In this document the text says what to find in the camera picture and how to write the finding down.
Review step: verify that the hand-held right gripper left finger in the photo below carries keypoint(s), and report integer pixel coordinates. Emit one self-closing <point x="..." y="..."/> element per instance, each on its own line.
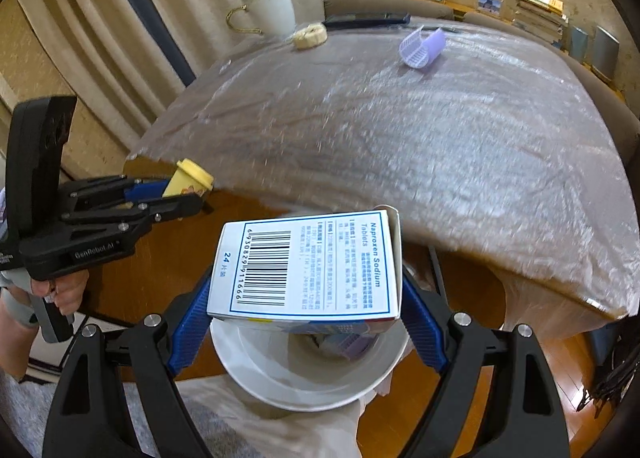
<point x="192" y="333"/>

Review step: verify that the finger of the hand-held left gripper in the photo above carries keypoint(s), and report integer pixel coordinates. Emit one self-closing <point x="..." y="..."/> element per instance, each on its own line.
<point x="170" y="208"/>
<point x="145" y="190"/>

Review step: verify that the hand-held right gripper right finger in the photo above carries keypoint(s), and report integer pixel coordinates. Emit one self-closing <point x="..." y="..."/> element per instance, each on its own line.
<point x="422" y="333"/>

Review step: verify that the yellow plastic cup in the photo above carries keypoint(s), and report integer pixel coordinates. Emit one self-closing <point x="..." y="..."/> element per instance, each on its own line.
<point x="192" y="175"/>

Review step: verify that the purple hair roller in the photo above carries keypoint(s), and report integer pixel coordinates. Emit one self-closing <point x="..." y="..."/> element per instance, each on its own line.
<point x="355" y="345"/>
<point x="422" y="50"/>

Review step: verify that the white trash bin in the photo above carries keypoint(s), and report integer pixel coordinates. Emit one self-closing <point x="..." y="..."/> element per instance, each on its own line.
<point x="300" y="388"/>

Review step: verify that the white blue-striped medicine box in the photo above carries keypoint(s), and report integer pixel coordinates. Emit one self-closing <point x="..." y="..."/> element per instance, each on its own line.
<point x="300" y="268"/>

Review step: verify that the person's left forearm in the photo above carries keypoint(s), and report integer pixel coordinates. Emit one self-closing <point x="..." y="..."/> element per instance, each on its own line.
<point x="12" y="348"/>

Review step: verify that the person's left hand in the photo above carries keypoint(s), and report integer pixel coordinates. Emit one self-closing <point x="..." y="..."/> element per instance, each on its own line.
<point x="70" y="293"/>

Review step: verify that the dark blue pole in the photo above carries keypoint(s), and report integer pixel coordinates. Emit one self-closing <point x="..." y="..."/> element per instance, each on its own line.
<point x="145" y="13"/>

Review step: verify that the person's grey pants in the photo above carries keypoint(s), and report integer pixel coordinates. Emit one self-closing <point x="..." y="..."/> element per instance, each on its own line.
<point x="30" y="418"/>

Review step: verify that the clear plastic table cover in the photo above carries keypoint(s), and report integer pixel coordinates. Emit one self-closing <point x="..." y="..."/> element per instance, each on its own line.
<point x="425" y="148"/>

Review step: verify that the black flat device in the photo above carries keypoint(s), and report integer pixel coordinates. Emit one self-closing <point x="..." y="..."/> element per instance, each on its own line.
<point x="365" y="19"/>

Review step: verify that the small grey canister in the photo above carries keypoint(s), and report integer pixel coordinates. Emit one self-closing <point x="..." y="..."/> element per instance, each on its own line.
<point x="579" y="44"/>

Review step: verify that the large grey canister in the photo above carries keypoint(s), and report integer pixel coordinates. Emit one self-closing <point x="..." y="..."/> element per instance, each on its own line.
<point x="605" y="53"/>

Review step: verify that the stack of books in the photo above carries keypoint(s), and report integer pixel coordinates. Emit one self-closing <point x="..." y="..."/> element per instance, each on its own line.
<point x="540" y="13"/>

